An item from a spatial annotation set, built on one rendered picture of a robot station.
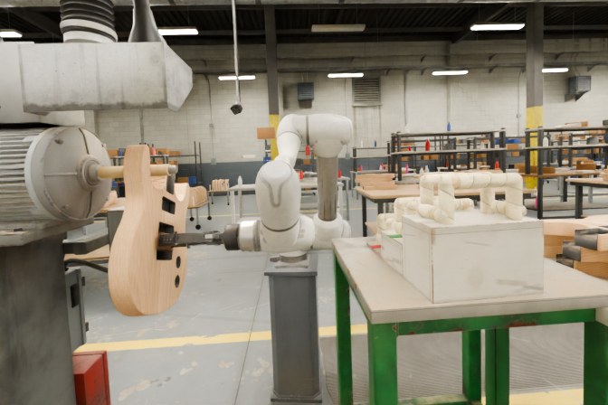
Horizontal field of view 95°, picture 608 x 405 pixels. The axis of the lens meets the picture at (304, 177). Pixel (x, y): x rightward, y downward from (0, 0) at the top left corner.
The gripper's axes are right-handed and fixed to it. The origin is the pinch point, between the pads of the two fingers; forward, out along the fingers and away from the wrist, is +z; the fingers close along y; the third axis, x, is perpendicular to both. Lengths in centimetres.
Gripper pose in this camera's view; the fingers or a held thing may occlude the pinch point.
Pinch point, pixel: (166, 241)
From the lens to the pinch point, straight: 89.0
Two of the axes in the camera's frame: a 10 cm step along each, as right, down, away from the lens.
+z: -10.0, 0.5, -0.5
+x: -0.7, -9.5, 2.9
